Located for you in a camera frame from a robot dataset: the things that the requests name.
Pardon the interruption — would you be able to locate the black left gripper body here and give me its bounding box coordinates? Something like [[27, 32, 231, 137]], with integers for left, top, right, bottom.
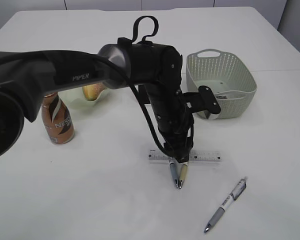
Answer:
[[145, 83, 194, 160]]

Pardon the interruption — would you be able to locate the transparent plastic ruler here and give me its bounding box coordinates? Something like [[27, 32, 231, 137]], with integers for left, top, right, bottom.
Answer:
[[148, 149, 222, 163]]

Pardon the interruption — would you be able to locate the blue grey pen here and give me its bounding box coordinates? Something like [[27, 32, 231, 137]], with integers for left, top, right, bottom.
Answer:
[[169, 161, 179, 189]]

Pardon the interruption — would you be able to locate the blue grey paper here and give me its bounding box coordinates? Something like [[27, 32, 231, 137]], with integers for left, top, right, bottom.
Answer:
[[215, 95, 229, 99]]

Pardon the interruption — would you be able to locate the sugared bread roll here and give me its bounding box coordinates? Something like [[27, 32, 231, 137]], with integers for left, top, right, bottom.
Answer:
[[82, 83, 107, 101]]

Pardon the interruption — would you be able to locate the brown coffee bottle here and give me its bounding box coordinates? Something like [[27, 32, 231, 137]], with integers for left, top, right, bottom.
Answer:
[[41, 92, 75, 145]]

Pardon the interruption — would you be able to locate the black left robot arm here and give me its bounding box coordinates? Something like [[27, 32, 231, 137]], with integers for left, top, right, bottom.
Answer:
[[0, 20, 194, 163]]

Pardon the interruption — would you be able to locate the black mesh pen holder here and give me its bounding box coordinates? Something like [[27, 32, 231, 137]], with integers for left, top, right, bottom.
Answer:
[[138, 84, 151, 105]]

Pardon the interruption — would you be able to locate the beige pen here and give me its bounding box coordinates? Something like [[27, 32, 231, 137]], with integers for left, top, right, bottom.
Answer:
[[178, 162, 188, 189]]

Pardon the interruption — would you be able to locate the pale green plastic basket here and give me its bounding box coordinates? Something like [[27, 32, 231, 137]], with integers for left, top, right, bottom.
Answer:
[[185, 49, 257, 119]]

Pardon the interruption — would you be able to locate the white grey pen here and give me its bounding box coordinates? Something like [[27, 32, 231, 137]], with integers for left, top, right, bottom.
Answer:
[[203, 176, 248, 234]]

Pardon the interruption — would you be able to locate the pale green glass plate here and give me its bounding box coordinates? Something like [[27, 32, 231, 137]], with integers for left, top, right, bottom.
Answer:
[[58, 87, 111, 109]]

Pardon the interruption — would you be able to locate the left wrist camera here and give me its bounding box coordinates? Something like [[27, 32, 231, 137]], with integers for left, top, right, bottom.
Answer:
[[183, 85, 221, 120]]

